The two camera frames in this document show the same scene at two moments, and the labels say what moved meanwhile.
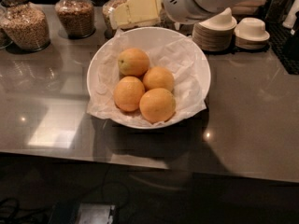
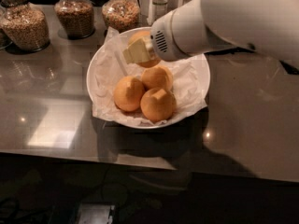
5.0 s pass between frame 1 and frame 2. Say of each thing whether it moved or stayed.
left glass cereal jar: stayed
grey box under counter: stayed
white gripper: moved
